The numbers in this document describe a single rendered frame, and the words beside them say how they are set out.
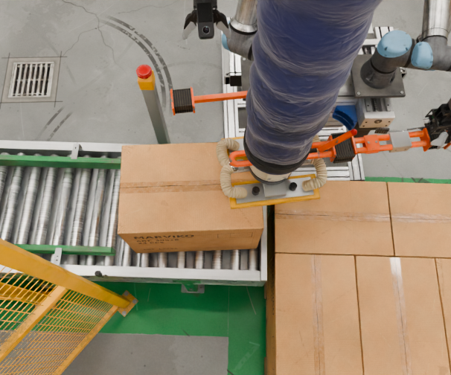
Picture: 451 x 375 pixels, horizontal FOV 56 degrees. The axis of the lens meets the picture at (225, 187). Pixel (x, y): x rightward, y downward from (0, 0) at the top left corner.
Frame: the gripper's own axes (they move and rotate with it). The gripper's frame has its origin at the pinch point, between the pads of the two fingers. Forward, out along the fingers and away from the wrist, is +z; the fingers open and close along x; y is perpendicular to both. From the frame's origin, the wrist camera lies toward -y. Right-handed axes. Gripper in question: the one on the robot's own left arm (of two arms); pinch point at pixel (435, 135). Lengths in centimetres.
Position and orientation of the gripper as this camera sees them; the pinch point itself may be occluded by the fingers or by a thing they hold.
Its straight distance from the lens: 174.3
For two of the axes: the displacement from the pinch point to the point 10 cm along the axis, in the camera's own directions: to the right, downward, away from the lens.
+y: -9.9, 1.1, -0.6
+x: 1.3, 9.3, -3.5
